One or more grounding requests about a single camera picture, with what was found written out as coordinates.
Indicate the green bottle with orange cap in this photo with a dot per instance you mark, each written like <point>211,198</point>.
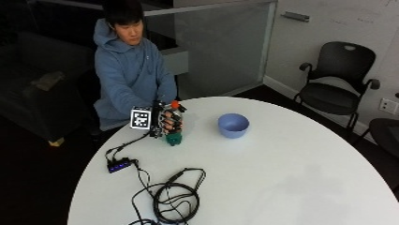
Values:
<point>175,139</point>

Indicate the white marker cube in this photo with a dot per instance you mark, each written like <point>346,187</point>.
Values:
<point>141,118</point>

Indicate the blue bowl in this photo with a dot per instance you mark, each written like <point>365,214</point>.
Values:
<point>233,125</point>

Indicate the black usb hub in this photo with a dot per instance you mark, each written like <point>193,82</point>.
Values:
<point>120,164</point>

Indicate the the person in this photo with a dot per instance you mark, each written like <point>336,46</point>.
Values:
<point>124,72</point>

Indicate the glass partition panel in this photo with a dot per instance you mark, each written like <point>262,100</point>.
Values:
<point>224,47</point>

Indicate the grey cushion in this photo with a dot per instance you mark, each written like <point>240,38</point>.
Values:
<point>48,80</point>

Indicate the dark sofa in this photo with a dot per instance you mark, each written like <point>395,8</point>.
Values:
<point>38,90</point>

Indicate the black office chair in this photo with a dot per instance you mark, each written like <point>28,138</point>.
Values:
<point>337,84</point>

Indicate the grey wall tray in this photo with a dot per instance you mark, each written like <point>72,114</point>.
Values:
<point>296,16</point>

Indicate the white wall outlet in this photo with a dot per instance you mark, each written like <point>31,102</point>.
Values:
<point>389,106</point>

